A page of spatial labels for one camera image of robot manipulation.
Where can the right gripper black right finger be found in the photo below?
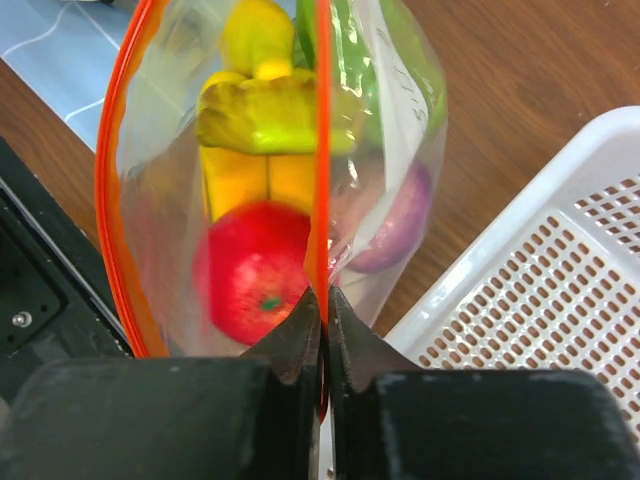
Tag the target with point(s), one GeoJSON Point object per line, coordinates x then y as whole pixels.
{"type": "Point", "coordinates": [395, 420]}

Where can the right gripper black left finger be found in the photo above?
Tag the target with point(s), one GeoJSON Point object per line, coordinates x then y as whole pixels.
{"type": "Point", "coordinates": [254, 416]}

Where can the purple fake onion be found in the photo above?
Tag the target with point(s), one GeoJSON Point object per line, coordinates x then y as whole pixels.
{"type": "Point", "coordinates": [399, 231]}

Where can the clear orange zip bag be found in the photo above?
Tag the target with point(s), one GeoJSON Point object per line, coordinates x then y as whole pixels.
{"type": "Point", "coordinates": [149, 179]}

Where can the yellow fake banana bunch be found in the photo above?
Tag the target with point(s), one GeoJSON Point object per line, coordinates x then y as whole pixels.
{"type": "Point", "coordinates": [257, 118]}

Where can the red fake apple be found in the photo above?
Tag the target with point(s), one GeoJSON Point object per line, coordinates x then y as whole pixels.
{"type": "Point", "coordinates": [248, 269]}

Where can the green fake starfruit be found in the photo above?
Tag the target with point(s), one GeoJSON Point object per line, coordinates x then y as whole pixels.
{"type": "Point", "coordinates": [352, 58]}

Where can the white plastic basket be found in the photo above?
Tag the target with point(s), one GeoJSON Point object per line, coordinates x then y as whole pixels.
{"type": "Point", "coordinates": [552, 283]}

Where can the blue checked cloth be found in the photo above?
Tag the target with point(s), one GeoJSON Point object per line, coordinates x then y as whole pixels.
{"type": "Point", "coordinates": [65, 52]}

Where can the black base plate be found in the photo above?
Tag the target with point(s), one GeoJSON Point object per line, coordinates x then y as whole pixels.
{"type": "Point", "coordinates": [56, 302]}

